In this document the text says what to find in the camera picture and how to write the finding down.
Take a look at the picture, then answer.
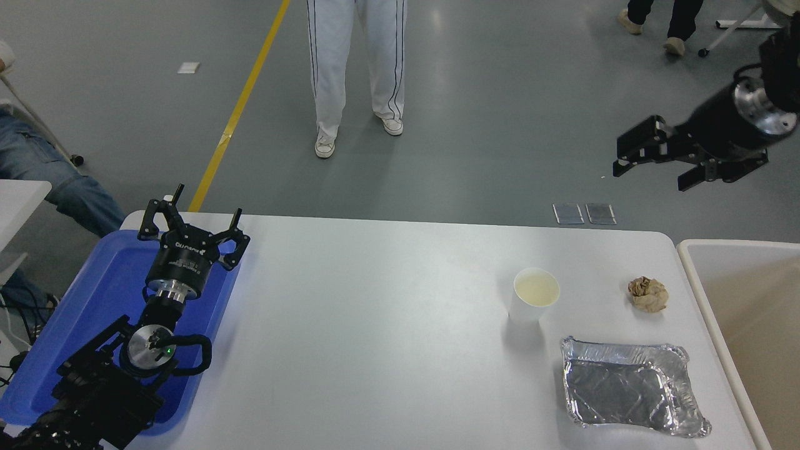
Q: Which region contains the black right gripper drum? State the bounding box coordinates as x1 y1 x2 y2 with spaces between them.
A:
683 83 761 158

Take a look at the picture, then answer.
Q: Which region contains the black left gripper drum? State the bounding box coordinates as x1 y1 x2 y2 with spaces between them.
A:
145 232 221 297

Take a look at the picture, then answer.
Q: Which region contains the white paper cup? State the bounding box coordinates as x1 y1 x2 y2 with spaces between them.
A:
509 268 561 327

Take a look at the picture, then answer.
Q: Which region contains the blue plastic tray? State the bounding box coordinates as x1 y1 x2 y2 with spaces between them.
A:
0 229 243 436

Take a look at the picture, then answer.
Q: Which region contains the white wheeled stand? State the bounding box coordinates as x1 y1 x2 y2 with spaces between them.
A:
699 0 789 58

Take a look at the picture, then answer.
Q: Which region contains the walking person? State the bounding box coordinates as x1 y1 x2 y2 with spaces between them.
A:
617 0 704 57

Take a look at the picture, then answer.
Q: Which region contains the seated person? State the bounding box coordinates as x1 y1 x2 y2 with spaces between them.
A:
0 39 128 338

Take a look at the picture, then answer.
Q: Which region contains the small white side table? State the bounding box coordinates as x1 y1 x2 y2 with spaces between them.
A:
0 180 53 252

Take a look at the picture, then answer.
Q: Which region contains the yellow floor tape line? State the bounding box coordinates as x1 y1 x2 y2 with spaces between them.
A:
187 0 292 212

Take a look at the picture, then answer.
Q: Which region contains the metal chair leg with castor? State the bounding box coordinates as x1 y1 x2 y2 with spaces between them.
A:
0 72 86 167

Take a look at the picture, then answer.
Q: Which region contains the crumpled tan paper ball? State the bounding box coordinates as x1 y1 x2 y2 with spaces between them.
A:
627 277 669 313

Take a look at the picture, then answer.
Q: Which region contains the large pale bin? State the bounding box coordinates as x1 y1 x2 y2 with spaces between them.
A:
677 239 800 450

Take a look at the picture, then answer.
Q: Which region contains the standing person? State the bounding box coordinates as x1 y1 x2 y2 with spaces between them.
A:
306 0 408 159

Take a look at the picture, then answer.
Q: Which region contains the silver foil tray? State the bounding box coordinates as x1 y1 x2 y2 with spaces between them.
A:
561 336 713 438

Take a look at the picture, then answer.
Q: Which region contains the black cable bundle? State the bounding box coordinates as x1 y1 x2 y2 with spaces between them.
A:
0 284 58 388

